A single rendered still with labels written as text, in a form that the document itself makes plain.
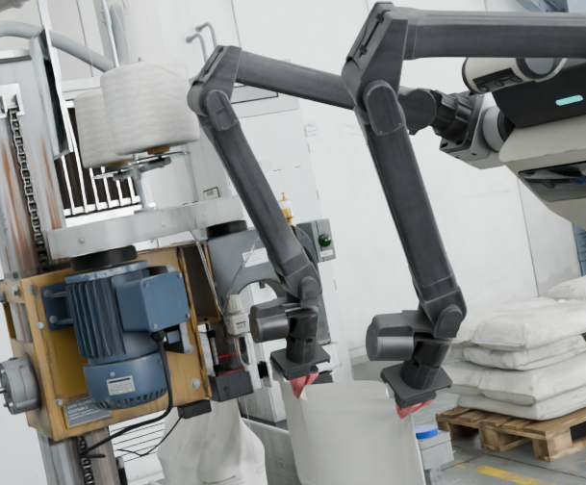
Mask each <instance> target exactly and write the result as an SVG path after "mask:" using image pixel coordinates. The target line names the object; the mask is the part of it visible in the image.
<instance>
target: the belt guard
mask: <svg viewBox="0 0 586 485"><path fill-rule="evenodd" d="M243 218H244V215H243V210H242V202H241V200H240V198H239V196H238V195H237V194H236V195H231V196H226V197H221V198H216V199H211V200H205V201H200V202H195V203H190V204H185V205H180V206H174V207H169V208H164V209H159V210H154V211H149V212H143V213H138V214H133V215H129V216H123V217H114V218H109V219H104V220H98V221H94V222H89V223H84V224H79V225H74V226H69V227H65V228H60V229H55V230H50V231H47V233H46V234H47V238H48V242H49V247H50V252H51V257H52V260H54V259H61V258H66V257H71V256H77V255H82V254H87V253H91V252H96V251H101V250H106V249H111V248H116V247H121V246H125V245H129V244H134V243H142V242H146V241H150V240H154V239H159V238H162V237H166V236H170V235H175V234H179V233H183V232H187V231H191V230H195V229H199V228H203V227H208V226H212V225H218V224H222V223H227V222H232V221H237V220H241V219H243Z"/></svg>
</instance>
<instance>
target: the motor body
mask: <svg viewBox="0 0 586 485"><path fill-rule="evenodd" d="M147 267H148V264H147V261H146V260H139V261H133V262H127V263H122V264H116V265H112V266H111V267H109V268H101V269H99V268H94V269H89V270H85V271H81V272H76V273H73V274H69V275H67V276H66V277H65V278H64V280H65V283H66V284H69V285H67V286H66V292H67V296H68V301H69V306H70V311H71V316H72V319H73V324H74V329H75V334H76V339H77V343H78V347H79V352H80V356H81V357H84V358H88V362H87V363H85V364H84V365H83V371H84V376H85V379H86V383H87V388H88V392H89V398H90V400H91V402H92V403H93V404H94V405H95V406H96V407H97V408H100V409H103V410H117V409H124V408H130V407H135V406H139V405H142V404H145V403H148V402H151V401H154V400H156V399H158V398H160V397H162V396H164V395H165V394H166V393H167V385H166V376H165V372H164V367H163V363H162V358H161V354H160V352H159V349H158V346H157V345H156V343H155V342H154V341H153V340H152V338H151V334H152V332H148V331H136V332H126V331H125V330H124V328H123V324H122V319H121V314H120V310H119V305H118V300H117V296H116V291H115V289H116V286H117V285H119V284H122V283H126V282H130V281H134V280H138V279H142V278H144V277H148V276H150V275H149V270H147V269H144V268H147Z"/></svg>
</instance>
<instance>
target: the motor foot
mask: <svg viewBox="0 0 586 485"><path fill-rule="evenodd" d="M67 285H69V284H66V283H65V281H63V282H59V283H55V284H50V285H46V286H42V287H41V289H40V292H41V297H42V301H43V306H44V311H45V315H46V319H47V324H48V328H49V330H51V331H55V330H60V329H64V328H67V327H71V326H74V324H73V319H72V316H71V311H70V306H69V301H68V296H67V292H66V286H67Z"/></svg>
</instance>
